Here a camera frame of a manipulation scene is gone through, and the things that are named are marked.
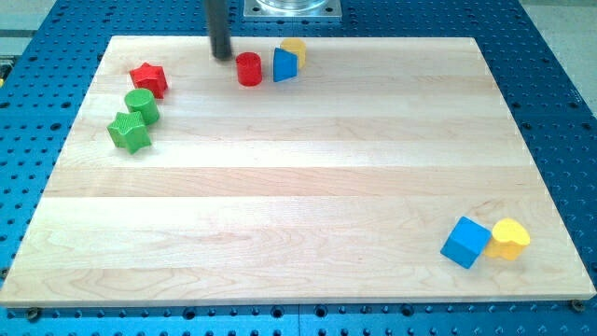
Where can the red star block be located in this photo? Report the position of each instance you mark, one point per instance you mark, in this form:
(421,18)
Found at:
(151,77)

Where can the red cylinder block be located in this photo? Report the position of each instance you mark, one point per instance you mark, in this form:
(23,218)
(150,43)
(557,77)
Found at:
(249,71)

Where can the light wooden board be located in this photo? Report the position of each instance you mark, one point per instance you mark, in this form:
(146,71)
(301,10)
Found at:
(340,185)

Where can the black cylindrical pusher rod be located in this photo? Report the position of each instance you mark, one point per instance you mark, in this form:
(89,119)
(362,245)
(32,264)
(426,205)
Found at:
(216,14)

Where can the yellow heart block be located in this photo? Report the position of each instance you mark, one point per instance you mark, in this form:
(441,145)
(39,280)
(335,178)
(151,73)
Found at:
(508,240)

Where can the right board corner screw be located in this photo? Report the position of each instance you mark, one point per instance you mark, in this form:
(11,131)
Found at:
(577,306)

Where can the blue cube block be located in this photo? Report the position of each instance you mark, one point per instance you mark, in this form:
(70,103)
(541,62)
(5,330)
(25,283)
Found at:
(466,242)

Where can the blue triangle block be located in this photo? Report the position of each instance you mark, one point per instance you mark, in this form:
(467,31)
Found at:
(285,65)

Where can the green star block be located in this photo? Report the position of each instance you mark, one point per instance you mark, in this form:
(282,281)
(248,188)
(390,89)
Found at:
(129,131)

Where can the yellow cylinder block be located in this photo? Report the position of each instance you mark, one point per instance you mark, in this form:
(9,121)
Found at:
(296,46)

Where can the green cylinder block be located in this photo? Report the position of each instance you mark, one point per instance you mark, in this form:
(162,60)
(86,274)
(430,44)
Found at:
(143,101)

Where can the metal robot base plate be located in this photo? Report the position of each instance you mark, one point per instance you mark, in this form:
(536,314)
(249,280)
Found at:
(292,9)

